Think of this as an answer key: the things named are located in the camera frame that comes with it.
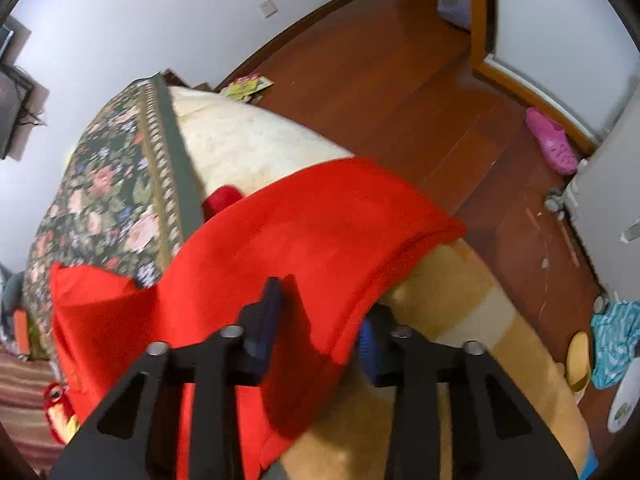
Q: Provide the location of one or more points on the grey cloth bundle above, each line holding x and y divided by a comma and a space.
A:
457, 2

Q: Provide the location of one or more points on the floral bedspread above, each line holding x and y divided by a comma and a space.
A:
110, 175

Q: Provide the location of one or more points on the grey caster wheel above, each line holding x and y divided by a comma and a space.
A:
554, 202

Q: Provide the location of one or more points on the pink clog shoe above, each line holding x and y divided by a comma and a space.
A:
550, 140

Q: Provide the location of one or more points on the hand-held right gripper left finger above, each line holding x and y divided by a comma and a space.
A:
270, 310

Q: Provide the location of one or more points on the wooden door frame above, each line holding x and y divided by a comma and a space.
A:
479, 15

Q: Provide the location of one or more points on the striped curtain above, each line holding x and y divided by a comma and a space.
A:
20, 400

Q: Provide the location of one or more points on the grey shark plush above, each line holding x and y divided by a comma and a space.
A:
11, 290

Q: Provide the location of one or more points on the yellow slipper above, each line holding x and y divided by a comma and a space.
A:
580, 355

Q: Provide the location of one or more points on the black wall television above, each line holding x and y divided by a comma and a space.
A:
10, 100

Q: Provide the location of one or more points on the colourful packet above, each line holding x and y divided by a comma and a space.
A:
247, 87

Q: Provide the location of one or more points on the white wall switch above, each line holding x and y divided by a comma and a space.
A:
267, 7

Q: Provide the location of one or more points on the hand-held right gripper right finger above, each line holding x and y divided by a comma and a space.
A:
367, 346

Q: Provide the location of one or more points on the red garment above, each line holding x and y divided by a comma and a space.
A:
300, 220

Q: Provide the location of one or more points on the white plastic object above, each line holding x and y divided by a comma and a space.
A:
625, 402

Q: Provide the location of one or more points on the red plush toy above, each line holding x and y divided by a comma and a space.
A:
57, 410

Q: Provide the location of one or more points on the teal patterned cloth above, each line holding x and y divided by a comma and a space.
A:
615, 340

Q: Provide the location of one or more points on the white cabinet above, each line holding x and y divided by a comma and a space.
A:
615, 200

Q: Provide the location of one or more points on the cream bed sheet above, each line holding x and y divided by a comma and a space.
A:
240, 135

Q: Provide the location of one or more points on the orange box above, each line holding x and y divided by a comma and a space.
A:
21, 332

